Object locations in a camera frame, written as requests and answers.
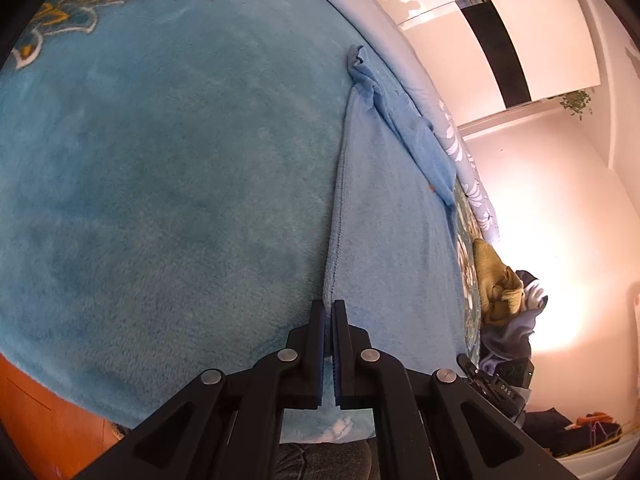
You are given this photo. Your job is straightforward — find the teal floral plush blanket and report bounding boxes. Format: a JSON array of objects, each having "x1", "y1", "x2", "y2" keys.
[{"x1": 0, "y1": 0, "x2": 485, "y2": 444}]

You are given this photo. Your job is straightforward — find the orange cloth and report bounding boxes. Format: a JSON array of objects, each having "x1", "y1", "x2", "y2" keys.
[{"x1": 575, "y1": 411, "x2": 617, "y2": 429}]

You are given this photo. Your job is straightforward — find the green hanging plant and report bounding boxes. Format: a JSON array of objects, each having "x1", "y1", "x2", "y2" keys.
[{"x1": 559, "y1": 89, "x2": 594, "y2": 121}]

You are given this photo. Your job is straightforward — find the person's dark grey trousers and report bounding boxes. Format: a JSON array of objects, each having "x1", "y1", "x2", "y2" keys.
[{"x1": 272, "y1": 439, "x2": 382, "y2": 480}]

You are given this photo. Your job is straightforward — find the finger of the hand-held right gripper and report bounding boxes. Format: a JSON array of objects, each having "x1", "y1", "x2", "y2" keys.
[{"x1": 456, "y1": 354, "x2": 482, "y2": 383}]

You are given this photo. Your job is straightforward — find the white wardrobe with black stripe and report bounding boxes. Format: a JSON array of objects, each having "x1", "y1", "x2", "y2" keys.
[{"x1": 372, "y1": 0, "x2": 602, "y2": 127}]

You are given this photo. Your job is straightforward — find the light blue fleece garment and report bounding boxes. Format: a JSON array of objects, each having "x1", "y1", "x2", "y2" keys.
[{"x1": 322, "y1": 44, "x2": 473, "y2": 376}]

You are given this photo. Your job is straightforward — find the dark navy clothes heap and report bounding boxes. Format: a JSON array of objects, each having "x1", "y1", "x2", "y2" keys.
[{"x1": 522, "y1": 407, "x2": 622, "y2": 457}]

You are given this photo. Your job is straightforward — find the purple grey clothes pile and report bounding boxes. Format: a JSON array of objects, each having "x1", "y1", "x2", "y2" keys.
[{"x1": 479, "y1": 270, "x2": 549, "y2": 377}]

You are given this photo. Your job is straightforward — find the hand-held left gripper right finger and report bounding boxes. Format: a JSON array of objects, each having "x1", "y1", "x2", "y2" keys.
[{"x1": 332, "y1": 299, "x2": 577, "y2": 480}]

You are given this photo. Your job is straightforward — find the olive yellow garment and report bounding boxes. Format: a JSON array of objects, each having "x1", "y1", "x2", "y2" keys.
[{"x1": 472, "y1": 237, "x2": 525, "y2": 325}]

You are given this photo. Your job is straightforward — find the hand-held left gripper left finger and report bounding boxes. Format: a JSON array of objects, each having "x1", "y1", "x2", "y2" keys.
[{"x1": 75, "y1": 299, "x2": 327, "y2": 480}]

